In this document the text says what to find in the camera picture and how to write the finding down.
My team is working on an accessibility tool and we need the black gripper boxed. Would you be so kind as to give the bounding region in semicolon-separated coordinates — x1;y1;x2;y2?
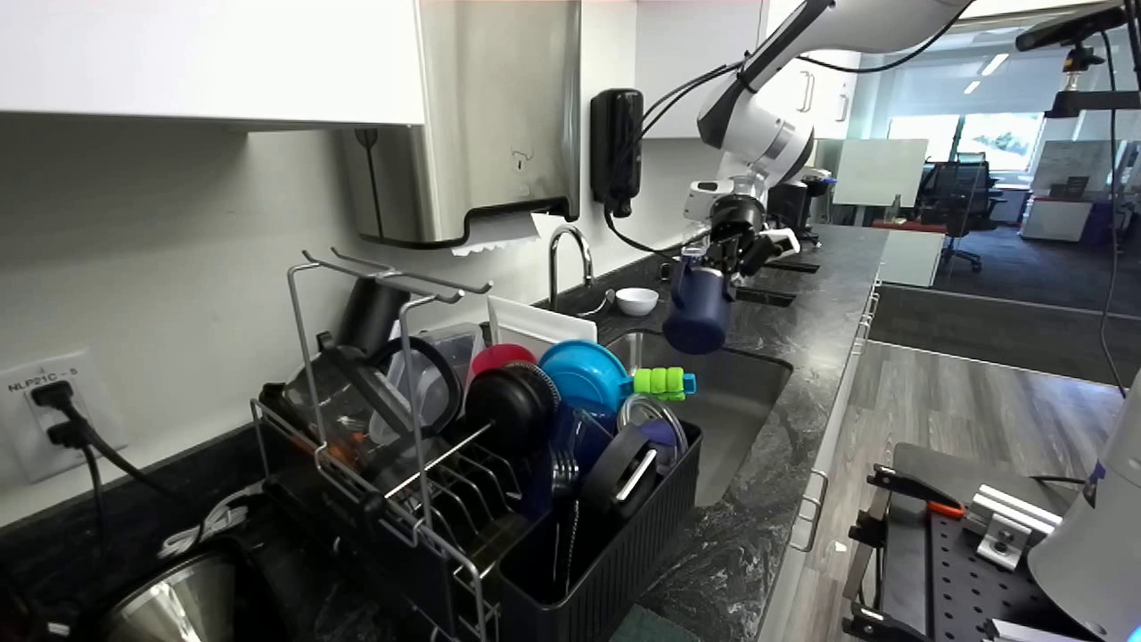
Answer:
705;197;798;274

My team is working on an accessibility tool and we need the blue metal cup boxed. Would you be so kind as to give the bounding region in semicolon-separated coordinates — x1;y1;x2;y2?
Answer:
662;260;727;351

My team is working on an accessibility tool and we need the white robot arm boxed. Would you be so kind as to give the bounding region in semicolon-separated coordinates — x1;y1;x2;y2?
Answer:
694;0;971;274

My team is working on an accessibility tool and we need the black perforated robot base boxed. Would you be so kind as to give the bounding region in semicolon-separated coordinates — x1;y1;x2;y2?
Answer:
843;443;1091;642

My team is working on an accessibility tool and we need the stainless steel sink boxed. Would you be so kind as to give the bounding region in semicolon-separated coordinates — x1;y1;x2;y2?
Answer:
610;328;793;507

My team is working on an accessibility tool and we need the chrome sink faucet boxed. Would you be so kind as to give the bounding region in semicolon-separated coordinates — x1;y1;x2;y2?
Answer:
545;225;597;305

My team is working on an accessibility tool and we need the black dish rack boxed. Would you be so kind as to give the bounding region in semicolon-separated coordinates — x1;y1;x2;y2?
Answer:
255;254;704;642

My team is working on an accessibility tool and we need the black coffee machine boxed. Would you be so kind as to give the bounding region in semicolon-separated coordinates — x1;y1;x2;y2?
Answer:
767;167;836;244

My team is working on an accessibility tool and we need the small white bowl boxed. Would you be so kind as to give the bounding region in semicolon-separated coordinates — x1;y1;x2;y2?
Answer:
614;284;660;316

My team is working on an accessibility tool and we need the green bottle cap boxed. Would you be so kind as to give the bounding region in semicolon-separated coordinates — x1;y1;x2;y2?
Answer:
633;367;698;399

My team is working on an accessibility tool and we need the blue plastic bowl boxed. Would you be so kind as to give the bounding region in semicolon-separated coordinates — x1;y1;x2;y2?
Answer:
538;337;633;413

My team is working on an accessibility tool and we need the black office chair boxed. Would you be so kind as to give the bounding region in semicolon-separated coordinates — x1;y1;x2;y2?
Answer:
917;161;996;269

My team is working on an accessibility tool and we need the white cutting board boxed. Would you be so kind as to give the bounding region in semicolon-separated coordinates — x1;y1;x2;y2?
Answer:
496;297;601;355

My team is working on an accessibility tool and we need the red plate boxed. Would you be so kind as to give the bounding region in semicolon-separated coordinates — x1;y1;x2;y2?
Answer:
467;342;538;379

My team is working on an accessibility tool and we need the black round lid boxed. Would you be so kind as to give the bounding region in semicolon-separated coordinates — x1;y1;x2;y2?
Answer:
464;364;559;452

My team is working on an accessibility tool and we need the steel paper towel dispenser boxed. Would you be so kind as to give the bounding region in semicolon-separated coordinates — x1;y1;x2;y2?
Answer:
339;0;579;249

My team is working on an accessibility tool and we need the steel pot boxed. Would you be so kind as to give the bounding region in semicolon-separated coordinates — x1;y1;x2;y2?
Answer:
97;553;250;642

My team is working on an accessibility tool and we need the black wall soap dispenser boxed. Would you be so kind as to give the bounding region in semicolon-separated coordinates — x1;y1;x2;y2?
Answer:
587;87;643;218

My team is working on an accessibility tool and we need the black power cable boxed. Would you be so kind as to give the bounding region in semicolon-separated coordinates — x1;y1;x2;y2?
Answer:
28;373;181;501

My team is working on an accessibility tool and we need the white wall outlet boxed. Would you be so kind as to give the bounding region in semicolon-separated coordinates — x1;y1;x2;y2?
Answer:
0;348;89;482

